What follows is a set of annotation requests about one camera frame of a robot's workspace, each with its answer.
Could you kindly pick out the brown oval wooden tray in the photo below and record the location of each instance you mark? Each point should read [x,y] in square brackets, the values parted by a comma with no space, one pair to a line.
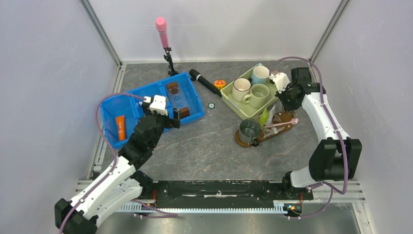
[246,145]

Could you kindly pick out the pink microphone on stand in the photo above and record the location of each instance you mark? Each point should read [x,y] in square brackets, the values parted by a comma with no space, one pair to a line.
[161,27]

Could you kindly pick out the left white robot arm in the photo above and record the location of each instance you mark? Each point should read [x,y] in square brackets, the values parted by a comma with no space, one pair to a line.
[122,181]

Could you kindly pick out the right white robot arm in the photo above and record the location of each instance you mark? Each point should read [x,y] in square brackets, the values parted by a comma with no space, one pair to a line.
[337,154]

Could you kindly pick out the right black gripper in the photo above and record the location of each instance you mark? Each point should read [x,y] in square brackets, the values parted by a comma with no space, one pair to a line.
[281,96]

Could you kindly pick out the green plastic basket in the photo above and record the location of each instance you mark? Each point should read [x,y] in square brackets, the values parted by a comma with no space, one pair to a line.
[243,110]

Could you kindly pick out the light blue mug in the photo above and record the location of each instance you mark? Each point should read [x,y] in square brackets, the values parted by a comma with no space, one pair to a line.
[259,75]

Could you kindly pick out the clear plastic toothbrush holder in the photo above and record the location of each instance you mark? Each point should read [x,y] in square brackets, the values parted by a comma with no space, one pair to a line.
[280,117]

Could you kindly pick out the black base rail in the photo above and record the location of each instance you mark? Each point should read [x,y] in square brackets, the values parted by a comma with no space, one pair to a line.
[219,196]

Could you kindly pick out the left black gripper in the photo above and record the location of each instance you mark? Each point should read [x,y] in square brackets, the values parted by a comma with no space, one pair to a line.
[176,121]

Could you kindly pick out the grey toothbrush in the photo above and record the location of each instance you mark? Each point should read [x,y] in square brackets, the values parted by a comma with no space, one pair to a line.
[275,130]

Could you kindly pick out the black cylinder marker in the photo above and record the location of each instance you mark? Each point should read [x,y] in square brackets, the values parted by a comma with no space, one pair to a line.
[196,76]

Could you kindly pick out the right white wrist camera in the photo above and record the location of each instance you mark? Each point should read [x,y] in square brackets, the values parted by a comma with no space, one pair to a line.
[280,80]

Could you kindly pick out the orange yellow toy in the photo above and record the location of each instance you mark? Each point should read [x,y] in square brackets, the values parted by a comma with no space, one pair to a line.
[219,84]

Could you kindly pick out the green toothpaste tube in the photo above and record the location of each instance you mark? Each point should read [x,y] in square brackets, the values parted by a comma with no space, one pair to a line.
[264,117]

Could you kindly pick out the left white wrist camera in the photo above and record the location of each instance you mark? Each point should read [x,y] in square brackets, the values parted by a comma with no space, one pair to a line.
[158,105]

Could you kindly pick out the white toothpaste tube red cap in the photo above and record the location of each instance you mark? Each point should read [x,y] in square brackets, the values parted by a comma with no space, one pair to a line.
[270,115]

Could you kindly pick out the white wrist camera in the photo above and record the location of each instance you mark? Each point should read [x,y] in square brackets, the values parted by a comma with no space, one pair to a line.
[280,80]
[158,105]

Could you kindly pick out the white mug brown rim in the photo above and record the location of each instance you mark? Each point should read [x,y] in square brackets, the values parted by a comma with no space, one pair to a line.
[241,87]

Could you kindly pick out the dark grey mug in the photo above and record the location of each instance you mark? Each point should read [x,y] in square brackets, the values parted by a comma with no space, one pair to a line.
[249,131]

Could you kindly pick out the orange toothpaste tube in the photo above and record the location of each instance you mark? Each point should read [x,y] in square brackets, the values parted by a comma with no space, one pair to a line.
[120,122]

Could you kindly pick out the blue compartment bin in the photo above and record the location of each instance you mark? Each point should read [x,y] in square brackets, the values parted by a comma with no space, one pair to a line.
[130,108]

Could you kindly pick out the light green mug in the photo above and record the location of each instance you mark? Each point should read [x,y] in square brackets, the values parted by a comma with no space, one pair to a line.
[257,97]

